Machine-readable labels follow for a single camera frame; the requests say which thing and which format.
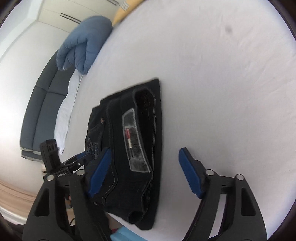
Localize yellow cushion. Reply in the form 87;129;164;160
112;0;144;26

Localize white wardrobe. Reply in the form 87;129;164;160
38;0;125;32

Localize white bed sheet mattress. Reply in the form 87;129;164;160
64;1;295;240

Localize blue folded quilt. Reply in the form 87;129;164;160
56;16;113;75

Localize black denim pants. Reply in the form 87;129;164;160
85;79;162;230

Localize dark grey headboard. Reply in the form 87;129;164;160
20;53;75;163

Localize light blue plastic stool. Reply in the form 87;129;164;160
110;226;147;241

